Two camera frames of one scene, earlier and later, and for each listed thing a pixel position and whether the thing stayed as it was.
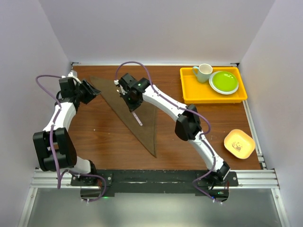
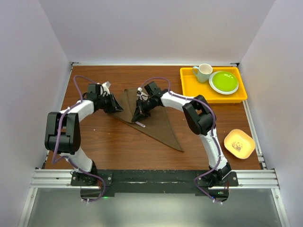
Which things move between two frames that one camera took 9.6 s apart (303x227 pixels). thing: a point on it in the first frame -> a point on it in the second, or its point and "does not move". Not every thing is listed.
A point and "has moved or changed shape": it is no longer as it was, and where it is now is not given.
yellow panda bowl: x=238 y=143 does not move
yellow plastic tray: x=193 y=91 does not move
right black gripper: x=132 y=106 -> x=140 y=111
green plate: x=224 y=82 does not move
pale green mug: x=202 y=72 does not move
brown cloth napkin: x=147 y=114 has moved or changed shape
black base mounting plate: x=101 y=184 does not move
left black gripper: x=91 y=92 -> x=114 y=107
